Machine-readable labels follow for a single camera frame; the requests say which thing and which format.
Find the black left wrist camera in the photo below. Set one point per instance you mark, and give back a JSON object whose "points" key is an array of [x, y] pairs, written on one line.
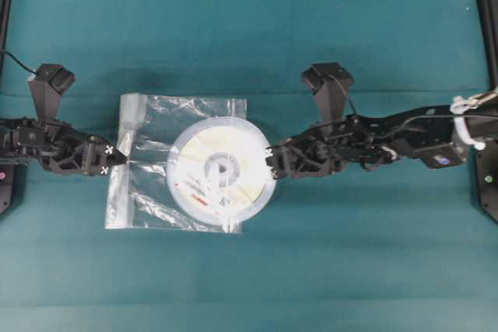
{"points": [[47, 85]]}

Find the clear zip bag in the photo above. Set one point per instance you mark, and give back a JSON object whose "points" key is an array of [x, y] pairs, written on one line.
{"points": [[138, 195]]}

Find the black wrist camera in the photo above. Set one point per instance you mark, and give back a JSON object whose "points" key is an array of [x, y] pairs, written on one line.
{"points": [[47, 85], [329, 84]]}

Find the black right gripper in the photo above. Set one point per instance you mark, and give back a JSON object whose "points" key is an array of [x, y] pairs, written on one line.
{"points": [[324, 149]]}

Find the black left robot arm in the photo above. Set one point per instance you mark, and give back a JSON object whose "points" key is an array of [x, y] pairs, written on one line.
{"points": [[20, 140]]}

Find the white component reel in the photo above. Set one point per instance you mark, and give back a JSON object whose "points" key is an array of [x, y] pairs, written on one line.
{"points": [[217, 174]]}

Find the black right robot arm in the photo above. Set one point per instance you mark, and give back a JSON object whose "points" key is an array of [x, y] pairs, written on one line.
{"points": [[439, 136]]}

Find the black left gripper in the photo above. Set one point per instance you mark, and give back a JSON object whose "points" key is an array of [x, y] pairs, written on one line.
{"points": [[66, 151]]}

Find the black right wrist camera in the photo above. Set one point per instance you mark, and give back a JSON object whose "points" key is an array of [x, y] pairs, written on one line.
{"points": [[329, 84]]}

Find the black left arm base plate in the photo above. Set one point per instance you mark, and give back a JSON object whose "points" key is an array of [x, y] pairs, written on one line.
{"points": [[12, 89]]}

